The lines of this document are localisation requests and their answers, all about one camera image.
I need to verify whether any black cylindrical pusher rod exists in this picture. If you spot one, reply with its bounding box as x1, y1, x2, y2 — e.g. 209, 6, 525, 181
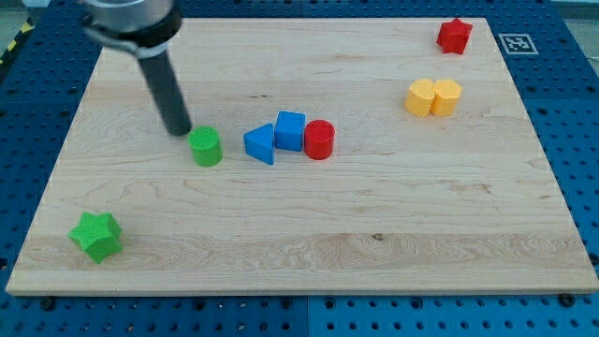
139, 51, 192, 137

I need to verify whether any green cylinder block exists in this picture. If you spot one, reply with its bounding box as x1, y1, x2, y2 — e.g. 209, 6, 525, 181
187, 125, 223, 167

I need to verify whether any blue triangle block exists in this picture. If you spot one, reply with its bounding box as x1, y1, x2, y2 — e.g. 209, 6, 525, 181
243, 124, 274, 165

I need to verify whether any green star block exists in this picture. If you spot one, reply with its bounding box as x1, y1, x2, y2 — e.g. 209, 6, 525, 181
67, 212, 123, 264

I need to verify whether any red star block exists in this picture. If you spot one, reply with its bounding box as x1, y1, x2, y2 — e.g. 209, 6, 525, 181
436, 18, 473, 54

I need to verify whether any blue cube block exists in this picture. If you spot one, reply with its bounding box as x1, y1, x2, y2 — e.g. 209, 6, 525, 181
274, 111, 306, 152

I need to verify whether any red cylinder block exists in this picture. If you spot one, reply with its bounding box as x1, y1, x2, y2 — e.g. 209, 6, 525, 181
304, 120, 335, 160

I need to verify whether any wooden board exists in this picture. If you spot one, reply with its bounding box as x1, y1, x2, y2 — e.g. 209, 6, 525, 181
7, 18, 598, 297

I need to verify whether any black bolt front left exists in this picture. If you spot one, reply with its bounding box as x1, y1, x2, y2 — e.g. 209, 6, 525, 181
39, 297, 55, 311

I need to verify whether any black bolt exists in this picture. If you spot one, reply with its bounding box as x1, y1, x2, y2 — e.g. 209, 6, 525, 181
39, 297, 55, 311
559, 293, 576, 308

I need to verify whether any yellow pentagon block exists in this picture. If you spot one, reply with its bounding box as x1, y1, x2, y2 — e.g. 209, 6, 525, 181
431, 79, 462, 116

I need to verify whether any white fiducial marker tag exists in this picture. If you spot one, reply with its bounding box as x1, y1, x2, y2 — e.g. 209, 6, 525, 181
499, 33, 538, 55

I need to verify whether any black bolt front right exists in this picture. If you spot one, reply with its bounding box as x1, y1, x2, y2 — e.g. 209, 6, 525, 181
559, 293, 576, 308

